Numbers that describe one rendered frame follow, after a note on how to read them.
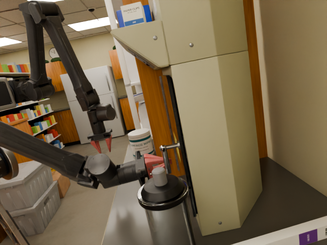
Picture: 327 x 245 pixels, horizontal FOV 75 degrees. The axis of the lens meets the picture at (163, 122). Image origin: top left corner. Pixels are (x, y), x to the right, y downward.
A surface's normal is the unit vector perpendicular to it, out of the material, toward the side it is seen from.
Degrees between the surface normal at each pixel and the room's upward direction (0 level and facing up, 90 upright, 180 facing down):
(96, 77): 90
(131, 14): 90
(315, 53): 90
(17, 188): 96
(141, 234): 0
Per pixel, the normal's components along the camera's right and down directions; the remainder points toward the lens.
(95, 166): -0.11, -0.55
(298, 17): -0.98, 0.21
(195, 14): 0.07, 0.22
